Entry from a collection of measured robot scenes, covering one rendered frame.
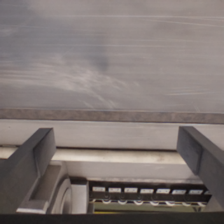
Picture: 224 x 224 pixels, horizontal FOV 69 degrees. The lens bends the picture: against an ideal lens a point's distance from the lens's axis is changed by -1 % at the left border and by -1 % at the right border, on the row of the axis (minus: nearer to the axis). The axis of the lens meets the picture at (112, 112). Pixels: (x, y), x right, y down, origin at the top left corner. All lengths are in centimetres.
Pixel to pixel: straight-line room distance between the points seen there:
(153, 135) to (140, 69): 20
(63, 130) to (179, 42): 33
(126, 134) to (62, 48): 26
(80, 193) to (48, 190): 18
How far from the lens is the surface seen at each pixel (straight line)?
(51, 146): 16
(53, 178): 51
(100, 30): 29
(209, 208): 79
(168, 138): 47
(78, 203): 66
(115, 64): 31
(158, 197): 74
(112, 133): 43
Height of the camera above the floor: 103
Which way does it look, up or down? 48 degrees down
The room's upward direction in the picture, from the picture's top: 177 degrees counter-clockwise
